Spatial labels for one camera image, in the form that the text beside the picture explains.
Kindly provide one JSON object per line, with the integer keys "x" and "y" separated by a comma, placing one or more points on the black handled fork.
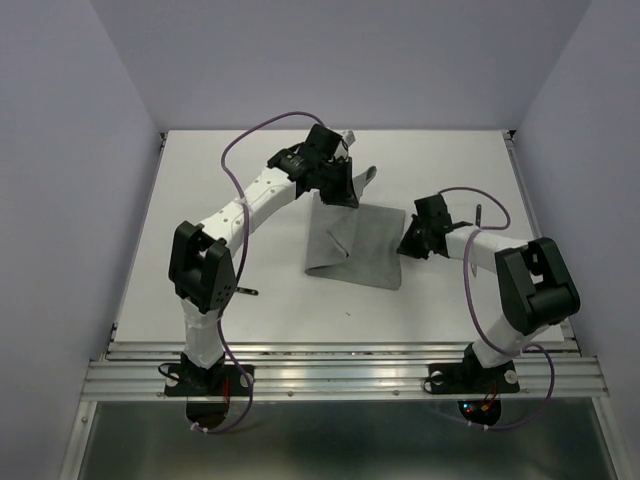
{"x": 247, "y": 291}

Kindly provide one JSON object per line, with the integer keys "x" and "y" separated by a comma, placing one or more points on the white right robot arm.
{"x": 536, "y": 289}

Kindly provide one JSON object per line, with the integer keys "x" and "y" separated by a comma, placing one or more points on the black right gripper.
{"x": 407, "y": 247}

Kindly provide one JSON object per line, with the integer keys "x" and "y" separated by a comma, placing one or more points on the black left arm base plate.
{"x": 225, "y": 381}

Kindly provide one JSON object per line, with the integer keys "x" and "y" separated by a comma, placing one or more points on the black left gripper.
{"x": 344, "y": 195}

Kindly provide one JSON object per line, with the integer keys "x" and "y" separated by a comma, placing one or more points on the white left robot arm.
{"x": 201, "y": 262}

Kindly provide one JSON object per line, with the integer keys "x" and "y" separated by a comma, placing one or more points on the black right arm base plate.
{"x": 456, "y": 379}

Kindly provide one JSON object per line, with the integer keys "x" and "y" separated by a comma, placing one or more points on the grey cloth napkin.
{"x": 356, "y": 246}

